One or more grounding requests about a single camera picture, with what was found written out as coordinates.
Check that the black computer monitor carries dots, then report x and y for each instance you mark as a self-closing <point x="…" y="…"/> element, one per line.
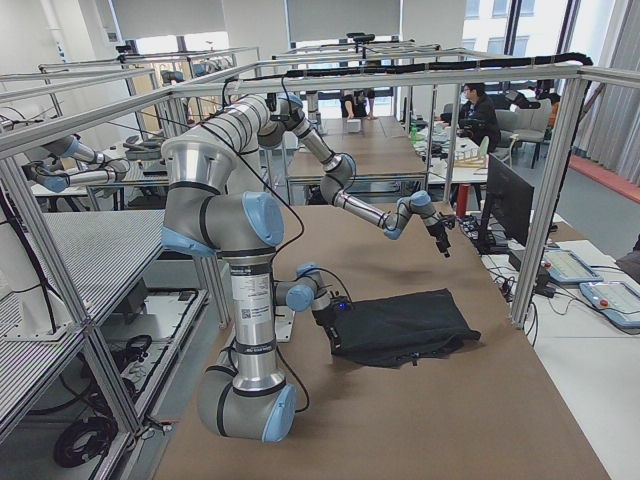
<point x="508" y="201"/>

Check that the grey striped work table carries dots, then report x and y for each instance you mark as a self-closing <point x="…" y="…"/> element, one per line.
<point x="106" y="252"/>

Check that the black t-shirt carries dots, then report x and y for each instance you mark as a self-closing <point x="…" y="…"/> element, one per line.
<point x="389" y="332"/>

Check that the blue teach pendant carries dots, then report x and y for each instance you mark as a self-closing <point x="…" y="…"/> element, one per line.
<point x="566" y="268"/>
<point x="616" y="300"/>

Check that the seated person in black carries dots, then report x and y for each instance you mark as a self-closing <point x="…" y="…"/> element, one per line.
<point x="477" y="117"/>

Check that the aluminium cage frame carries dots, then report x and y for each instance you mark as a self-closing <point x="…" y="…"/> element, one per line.
<point x="263" y="120"/>

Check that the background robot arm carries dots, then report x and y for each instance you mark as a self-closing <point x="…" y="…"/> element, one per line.
<point x="70" y="162"/>

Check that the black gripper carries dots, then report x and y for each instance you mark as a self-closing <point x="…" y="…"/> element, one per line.
<point x="437" y="231"/>
<point x="326" y="317"/>

